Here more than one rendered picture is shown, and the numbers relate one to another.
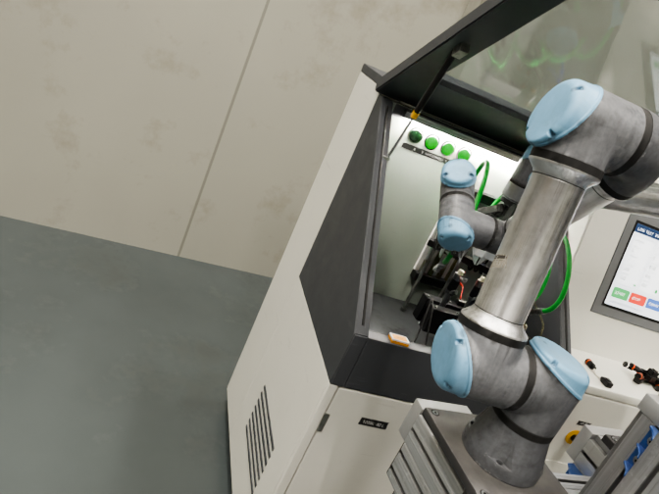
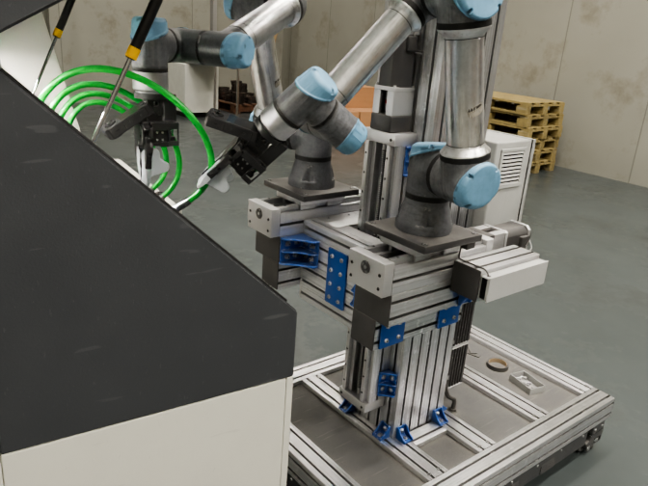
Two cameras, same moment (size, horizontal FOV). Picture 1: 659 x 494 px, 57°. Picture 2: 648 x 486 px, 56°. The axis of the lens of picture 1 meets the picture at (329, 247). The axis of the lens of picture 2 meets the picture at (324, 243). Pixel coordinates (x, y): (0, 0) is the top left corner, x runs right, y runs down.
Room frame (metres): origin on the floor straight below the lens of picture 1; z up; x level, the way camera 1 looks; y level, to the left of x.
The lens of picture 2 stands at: (1.58, 1.01, 1.52)
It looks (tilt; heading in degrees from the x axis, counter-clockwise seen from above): 20 degrees down; 256
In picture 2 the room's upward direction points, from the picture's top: 4 degrees clockwise
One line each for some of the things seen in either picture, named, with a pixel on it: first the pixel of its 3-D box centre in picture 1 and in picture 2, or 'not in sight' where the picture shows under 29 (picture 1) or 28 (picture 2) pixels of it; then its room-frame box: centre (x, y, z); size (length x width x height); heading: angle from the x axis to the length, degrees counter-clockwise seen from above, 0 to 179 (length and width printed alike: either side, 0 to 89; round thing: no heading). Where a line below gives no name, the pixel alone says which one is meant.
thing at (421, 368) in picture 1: (454, 382); not in sight; (1.49, -0.47, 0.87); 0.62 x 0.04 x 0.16; 110
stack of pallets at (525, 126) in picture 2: not in sight; (501, 129); (-2.39, -6.21, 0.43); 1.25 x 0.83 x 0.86; 116
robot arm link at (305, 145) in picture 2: not in sight; (312, 132); (1.19, -0.89, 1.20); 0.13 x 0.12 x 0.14; 147
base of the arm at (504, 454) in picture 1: (512, 434); (425, 209); (0.97, -0.44, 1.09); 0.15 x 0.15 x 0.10
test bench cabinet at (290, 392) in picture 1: (362, 441); (124, 467); (1.74, -0.37, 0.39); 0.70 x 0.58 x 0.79; 110
